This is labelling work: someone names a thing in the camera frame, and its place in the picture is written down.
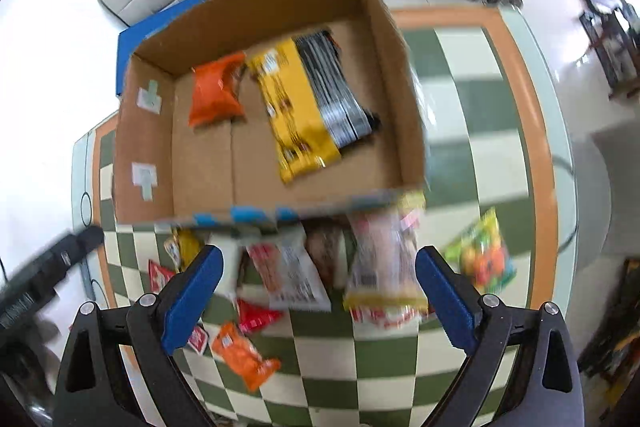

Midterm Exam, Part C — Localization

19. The blue seat cushion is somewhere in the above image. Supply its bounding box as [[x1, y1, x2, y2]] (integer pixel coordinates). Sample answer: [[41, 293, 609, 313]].
[[115, 0, 212, 98]]

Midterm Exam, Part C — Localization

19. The red snack packet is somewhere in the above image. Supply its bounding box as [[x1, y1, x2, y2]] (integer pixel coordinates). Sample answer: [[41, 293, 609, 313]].
[[236, 299, 283, 335]]

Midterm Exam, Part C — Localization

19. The white snack bag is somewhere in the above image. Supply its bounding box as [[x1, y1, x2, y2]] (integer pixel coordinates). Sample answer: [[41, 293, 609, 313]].
[[238, 225, 332, 312]]

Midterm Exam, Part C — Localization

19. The orange snack bag in box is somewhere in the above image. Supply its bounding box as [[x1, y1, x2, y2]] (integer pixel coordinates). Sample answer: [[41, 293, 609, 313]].
[[189, 52, 246, 128]]

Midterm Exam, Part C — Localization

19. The yellow snack bag in box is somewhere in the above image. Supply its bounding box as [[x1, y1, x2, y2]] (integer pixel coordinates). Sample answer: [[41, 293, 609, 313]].
[[247, 38, 341, 183]]

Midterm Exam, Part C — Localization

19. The black striped snack bag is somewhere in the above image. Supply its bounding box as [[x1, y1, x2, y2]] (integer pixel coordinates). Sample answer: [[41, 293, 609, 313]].
[[293, 29, 381, 150]]

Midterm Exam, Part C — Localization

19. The orange snack packet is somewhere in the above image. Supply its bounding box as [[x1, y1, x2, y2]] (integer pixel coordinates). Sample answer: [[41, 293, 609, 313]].
[[212, 322, 281, 392]]

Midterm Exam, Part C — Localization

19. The pink yellow snack bag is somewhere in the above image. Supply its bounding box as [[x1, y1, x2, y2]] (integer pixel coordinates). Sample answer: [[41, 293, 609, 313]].
[[343, 191, 428, 329]]

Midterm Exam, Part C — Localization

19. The cardboard snack box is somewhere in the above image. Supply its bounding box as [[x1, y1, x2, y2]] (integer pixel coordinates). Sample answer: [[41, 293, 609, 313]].
[[113, 0, 426, 225]]

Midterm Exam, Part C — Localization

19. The gold yellow snack bag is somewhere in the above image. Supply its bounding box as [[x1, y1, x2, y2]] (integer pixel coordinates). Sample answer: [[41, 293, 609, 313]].
[[164, 229, 204, 272]]

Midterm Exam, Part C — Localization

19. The green candy bag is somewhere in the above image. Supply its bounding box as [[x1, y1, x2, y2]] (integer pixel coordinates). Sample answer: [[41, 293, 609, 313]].
[[444, 208, 516, 294]]

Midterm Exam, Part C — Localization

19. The small red packet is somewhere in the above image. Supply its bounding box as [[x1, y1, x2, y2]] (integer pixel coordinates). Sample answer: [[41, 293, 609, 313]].
[[148, 260, 175, 294]]

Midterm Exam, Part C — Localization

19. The small red white sachet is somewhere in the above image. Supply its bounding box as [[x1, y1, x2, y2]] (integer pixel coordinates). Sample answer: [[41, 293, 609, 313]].
[[188, 324, 208, 355]]

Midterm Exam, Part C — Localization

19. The green checkered table mat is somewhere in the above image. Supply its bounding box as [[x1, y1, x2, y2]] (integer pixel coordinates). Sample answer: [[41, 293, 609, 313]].
[[91, 5, 560, 427]]

